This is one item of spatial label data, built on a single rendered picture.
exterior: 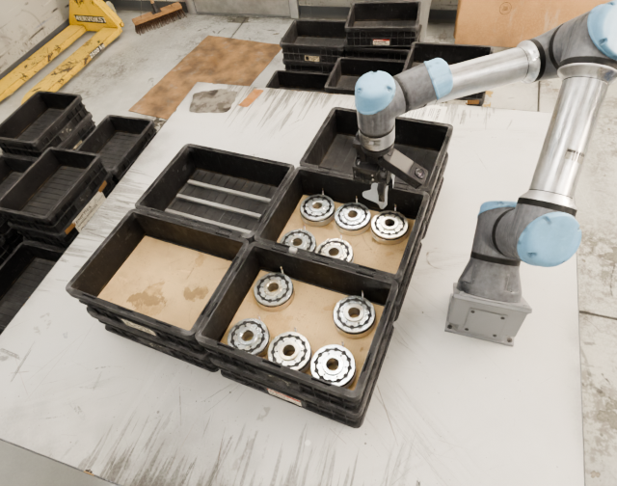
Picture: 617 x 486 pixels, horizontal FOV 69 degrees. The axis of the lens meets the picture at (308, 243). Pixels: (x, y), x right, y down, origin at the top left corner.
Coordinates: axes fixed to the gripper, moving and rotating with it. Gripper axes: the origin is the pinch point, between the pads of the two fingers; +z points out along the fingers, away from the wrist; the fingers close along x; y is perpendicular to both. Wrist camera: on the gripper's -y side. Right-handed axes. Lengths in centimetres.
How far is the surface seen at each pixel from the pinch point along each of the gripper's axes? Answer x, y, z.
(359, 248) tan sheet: 7.8, 6.3, 16.1
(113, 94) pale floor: -123, 255, 118
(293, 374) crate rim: 48.7, 6.1, 0.2
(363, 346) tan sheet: 35.0, -4.1, 12.3
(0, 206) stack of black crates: 18, 166, 40
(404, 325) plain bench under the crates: 21.7, -10.4, 27.3
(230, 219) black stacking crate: 9, 47, 16
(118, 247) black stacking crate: 31, 70, 7
